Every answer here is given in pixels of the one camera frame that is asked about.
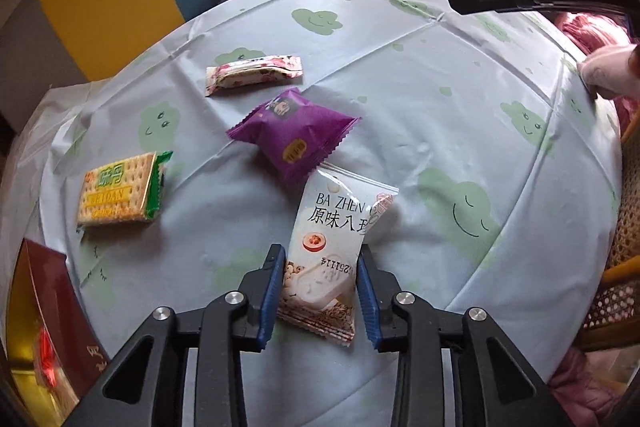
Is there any white Ba Zhen snack packet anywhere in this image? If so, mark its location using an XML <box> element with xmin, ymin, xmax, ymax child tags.
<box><xmin>278</xmin><ymin>162</ymin><xmax>399</xmax><ymax>346</ymax></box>

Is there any purple pastry packet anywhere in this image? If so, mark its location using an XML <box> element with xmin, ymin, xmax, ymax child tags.
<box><xmin>227</xmin><ymin>88</ymin><xmax>360</xmax><ymax>184</ymax></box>

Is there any green cracker pack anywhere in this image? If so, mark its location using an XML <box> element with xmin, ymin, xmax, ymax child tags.
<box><xmin>77</xmin><ymin>150</ymin><xmax>172</xmax><ymax>228</ymax></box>

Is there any gold and maroon tin box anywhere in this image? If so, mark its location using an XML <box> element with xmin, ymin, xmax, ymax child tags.
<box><xmin>6</xmin><ymin>239</ymin><xmax>110</xmax><ymax>426</ymax></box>

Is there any rattan chair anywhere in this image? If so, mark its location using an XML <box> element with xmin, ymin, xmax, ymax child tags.
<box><xmin>574</xmin><ymin>118</ymin><xmax>640</xmax><ymax>351</ymax></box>

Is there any cloud-print tablecloth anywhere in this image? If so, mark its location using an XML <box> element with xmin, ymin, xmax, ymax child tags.
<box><xmin>0</xmin><ymin>0</ymin><xmax>624</xmax><ymax>427</ymax></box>

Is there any pink floral snack bar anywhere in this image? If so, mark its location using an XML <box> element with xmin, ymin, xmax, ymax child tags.
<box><xmin>204</xmin><ymin>55</ymin><xmax>304</xmax><ymax>96</ymax></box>

